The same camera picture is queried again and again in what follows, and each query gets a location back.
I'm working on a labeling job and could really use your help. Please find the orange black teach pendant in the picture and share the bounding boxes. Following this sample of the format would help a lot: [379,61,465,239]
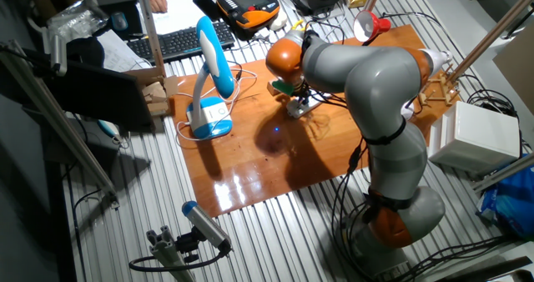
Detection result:
[215,0,281,41]

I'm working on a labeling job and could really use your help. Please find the white paper sheets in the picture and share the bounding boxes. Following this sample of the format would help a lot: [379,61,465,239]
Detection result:
[135,0,220,36]

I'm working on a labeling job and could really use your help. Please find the dark computer mouse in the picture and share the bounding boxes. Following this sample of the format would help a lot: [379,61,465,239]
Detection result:
[110,11,129,32]

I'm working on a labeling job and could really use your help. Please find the white lamp cable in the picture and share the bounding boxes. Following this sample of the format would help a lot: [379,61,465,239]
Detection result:
[174,67,259,143]

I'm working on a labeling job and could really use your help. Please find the grey camera blue end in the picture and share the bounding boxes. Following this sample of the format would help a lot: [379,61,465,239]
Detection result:
[181,200,233,254]

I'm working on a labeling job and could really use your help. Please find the white rounded object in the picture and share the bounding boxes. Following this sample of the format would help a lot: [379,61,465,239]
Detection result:
[269,9,290,32]

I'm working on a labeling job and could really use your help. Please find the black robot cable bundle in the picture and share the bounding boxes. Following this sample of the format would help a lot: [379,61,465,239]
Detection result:
[329,125,376,281]

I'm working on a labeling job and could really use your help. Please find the aluminium camera mount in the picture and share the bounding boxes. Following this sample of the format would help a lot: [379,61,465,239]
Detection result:
[145,225,197,282]

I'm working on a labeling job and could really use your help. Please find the bare person hand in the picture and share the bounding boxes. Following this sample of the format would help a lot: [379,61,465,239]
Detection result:
[145,0,169,13]

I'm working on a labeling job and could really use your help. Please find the blue white desk lamp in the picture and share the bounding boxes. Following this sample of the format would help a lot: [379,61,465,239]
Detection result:
[185,15,236,140]

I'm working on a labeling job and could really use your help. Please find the black flat monitor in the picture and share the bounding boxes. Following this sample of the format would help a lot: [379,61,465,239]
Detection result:
[20,48,156,133]

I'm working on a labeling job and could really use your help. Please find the black keyboard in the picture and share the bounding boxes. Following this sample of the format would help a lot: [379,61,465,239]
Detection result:
[126,21,237,64]

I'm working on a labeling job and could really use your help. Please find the printed paper sheet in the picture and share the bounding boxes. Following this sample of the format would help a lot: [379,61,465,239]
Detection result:
[96,29,154,73]

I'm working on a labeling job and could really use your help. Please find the blue plastic bag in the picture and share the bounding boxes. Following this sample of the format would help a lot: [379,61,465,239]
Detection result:
[476,159,534,239]

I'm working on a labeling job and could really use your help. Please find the white power strip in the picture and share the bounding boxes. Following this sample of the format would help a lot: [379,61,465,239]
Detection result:
[286,93,331,119]

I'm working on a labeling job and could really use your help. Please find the black smartphone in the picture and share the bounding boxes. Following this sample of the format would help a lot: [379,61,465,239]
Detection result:
[192,0,223,23]

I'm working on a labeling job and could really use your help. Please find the black camera cable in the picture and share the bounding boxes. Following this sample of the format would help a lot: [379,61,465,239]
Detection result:
[128,248,229,273]

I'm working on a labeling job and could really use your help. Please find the black cables beside box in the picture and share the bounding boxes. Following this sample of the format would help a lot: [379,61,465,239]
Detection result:
[457,73,522,120]

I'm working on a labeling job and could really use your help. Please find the black floor cables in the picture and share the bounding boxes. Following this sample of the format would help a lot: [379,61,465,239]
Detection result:
[391,234,516,282]

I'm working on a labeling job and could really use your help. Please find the white plastic box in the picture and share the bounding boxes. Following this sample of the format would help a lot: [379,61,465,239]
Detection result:
[428,101,521,175]

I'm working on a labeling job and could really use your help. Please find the wooden peg rack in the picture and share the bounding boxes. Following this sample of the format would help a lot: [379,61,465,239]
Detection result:
[418,63,462,108]

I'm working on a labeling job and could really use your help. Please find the brown wooden board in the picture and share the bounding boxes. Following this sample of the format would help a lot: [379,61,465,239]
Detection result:
[169,23,460,219]

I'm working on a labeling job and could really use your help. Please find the red desk lamp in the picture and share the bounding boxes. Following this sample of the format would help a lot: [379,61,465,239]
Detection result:
[353,9,392,48]

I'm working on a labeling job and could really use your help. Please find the silver metal cylinder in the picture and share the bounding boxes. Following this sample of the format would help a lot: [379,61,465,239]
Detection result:
[48,33,68,77]

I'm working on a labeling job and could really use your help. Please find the clear plastic bag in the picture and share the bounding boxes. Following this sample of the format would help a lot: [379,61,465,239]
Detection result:
[46,0,110,39]

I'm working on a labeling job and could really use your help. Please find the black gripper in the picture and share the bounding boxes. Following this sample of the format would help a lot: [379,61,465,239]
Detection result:
[290,85,311,108]

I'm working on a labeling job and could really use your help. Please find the black lamp power cord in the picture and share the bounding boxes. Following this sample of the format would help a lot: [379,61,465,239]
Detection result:
[308,88,350,110]

